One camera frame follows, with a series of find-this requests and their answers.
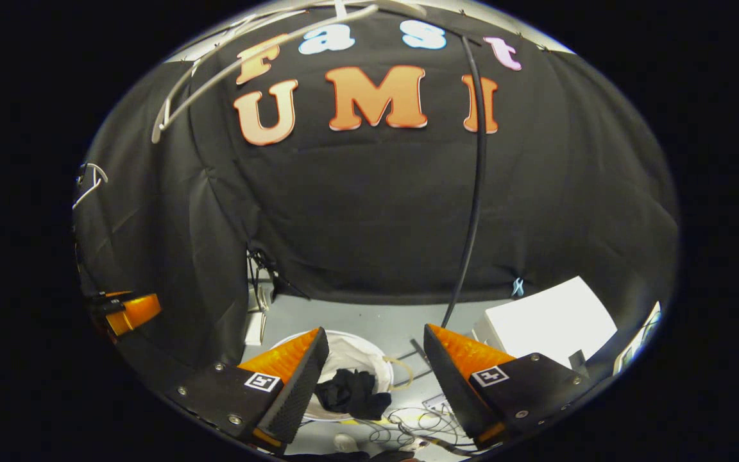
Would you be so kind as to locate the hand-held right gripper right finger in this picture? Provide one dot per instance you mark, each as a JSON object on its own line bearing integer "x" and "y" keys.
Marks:
{"x": 450, "y": 391}

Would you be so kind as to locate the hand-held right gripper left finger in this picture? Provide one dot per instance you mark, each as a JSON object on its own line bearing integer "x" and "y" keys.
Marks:
{"x": 296, "y": 398}

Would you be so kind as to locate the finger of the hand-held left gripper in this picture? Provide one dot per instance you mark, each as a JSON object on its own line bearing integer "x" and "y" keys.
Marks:
{"x": 135, "y": 311}

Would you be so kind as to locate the black jacket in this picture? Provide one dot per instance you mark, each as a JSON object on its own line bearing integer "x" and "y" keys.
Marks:
{"x": 350, "y": 394}

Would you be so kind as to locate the white laundry hamper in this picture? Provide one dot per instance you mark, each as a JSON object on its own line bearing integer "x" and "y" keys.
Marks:
{"x": 350, "y": 356}

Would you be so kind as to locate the white plastic hanger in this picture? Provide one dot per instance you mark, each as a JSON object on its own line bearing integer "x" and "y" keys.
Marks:
{"x": 156, "y": 131}
{"x": 87, "y": 194}

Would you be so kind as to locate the black clothes rack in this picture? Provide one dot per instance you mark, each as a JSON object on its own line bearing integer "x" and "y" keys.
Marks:
{"x": 477, "y": 192}

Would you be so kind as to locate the white box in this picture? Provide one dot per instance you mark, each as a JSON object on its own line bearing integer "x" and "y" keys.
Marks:
{"x": 549, "y": 321}

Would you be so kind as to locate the small light blue clip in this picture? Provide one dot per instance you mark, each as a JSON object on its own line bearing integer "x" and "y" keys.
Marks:
{"x": 517, "y": 287}

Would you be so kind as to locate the black backdrop cloth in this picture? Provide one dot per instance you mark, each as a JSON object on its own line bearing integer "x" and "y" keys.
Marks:
{"x": 356, "y": 212}

